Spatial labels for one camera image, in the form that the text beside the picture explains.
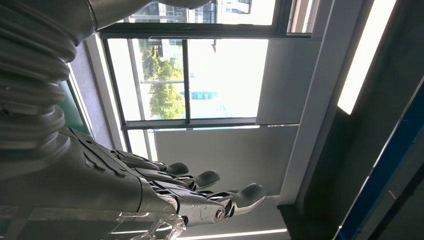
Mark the dark panel with blue stripe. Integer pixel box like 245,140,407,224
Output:
332,76,424,240

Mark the green conveyor belt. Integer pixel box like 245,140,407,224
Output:
58,81,90,135

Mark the ceiling light panel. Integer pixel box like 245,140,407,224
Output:
337,0,397,116

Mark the thin ceiling light strip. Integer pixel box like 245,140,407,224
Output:
177,228,288,240

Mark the dark window frame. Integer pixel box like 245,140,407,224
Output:
67,0,322,162

